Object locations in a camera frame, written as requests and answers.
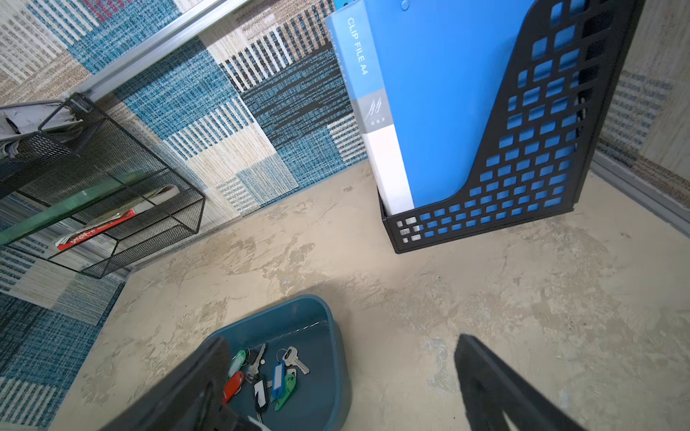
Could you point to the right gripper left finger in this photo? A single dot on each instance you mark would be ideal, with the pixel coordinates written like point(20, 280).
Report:
point(189, 398)

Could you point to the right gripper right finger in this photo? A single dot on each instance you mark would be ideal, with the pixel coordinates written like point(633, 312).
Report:
point(498, 398)

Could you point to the key with red tag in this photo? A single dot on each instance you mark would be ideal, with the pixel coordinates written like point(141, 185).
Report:
point(233, 386)

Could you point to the key with blue tag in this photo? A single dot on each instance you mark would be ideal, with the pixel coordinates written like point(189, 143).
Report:
point(278, 377)

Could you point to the key with green tag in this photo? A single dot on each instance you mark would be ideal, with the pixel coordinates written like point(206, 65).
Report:
point(288, 387)
point(254, 362)
point(237, 363)

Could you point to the key with black white tag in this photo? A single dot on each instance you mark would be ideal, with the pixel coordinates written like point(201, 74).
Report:
point(260, 398)

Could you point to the teal plastic storage box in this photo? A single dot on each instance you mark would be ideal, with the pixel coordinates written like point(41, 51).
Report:
point(303, 331)

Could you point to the colourful magazine on shelf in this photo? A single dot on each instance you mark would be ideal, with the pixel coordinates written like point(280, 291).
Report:
point(118, 216)

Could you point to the green book on shelf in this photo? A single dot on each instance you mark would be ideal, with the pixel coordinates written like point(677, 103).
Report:
point(70, 206)

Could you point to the black mesh file holder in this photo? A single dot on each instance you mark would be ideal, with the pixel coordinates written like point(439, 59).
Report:
point(544, 126)

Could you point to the blue clip file folder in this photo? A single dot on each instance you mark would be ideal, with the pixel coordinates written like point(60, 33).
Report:
point(422, 77)

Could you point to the black wire shelf rack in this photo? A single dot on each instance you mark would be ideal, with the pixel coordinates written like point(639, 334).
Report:
point(51, 167)

